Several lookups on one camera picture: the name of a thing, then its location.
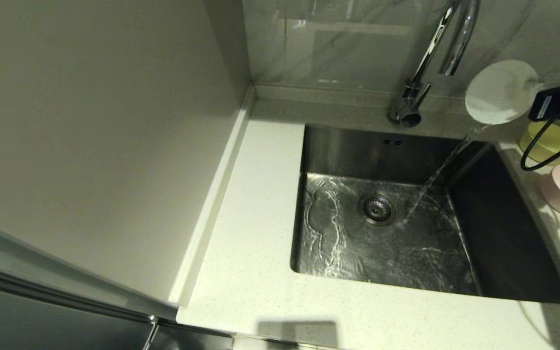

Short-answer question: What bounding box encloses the yellow plastic bowl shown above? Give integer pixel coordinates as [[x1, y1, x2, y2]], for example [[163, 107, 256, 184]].
[[519, 120, 560, 166]]

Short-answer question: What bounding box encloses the white plastic bowl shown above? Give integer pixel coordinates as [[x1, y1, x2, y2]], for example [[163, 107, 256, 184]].
[[464, 59, 542, 126]]

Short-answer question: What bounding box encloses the chrome gooseneck faucet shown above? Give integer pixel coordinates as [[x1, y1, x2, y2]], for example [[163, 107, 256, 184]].
[[388, 0, 482, 129]]

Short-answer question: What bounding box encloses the stainless steel sink basin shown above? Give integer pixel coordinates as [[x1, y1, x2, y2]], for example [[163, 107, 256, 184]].
[[290, 124, 560, 305]]

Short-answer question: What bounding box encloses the clear running water stream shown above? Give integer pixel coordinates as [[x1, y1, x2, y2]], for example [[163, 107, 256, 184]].
[[398, 122, 490, 230]]

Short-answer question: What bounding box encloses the round metal drain strainer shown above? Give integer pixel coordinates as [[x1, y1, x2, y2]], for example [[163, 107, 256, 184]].
[[358, 193, 397, 227]]

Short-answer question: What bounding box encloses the dark steel appliance door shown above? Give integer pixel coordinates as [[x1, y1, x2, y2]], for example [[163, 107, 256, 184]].
[[0, 260, 234, 350]]

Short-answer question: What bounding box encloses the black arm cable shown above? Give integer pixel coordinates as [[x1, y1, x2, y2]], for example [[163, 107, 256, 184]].
[[520, 116, 560, 172]]

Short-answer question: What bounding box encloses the chrome appliance door handle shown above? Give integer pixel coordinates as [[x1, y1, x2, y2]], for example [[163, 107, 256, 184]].
[[143, 315, 160, 350]]

